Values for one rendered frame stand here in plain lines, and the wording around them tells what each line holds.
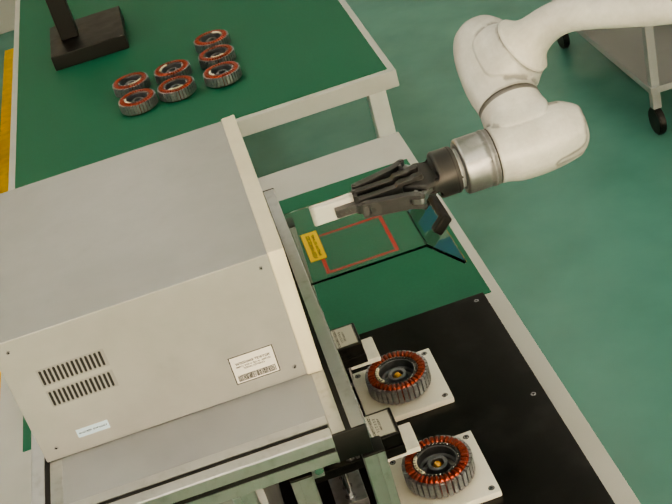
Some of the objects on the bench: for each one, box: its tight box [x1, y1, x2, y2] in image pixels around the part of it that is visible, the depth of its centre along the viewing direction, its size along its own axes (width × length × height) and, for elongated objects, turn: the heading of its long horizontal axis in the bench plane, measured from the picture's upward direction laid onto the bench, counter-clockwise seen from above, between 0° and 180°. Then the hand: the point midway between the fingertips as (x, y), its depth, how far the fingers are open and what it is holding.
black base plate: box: [279, 292, 615, 504], centre depth 198 cm, size 47×64×2 cm
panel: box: [256, 483, 284, 504], centre depth 188 cm, size 1×66×30 cm, turn 33°
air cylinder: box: [328, 470, 370, 504], centre depth 185 cm, size 5×8×6 cm
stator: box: [401, 435, 475, 499], centre depth 186 cm, size 11×11×4 cm
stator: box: [365, 350, 431, 405], centre depth 206 cm, size 11×11×4 cm
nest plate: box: [353, 348, 454, 422], centre depth 207 cm, size 15×15×1 cm
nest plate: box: [389, 431, 502, 504], centre depth 187 cm, size 15×15×1 cm
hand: (333, 209), depth 182 cm, fingers closed
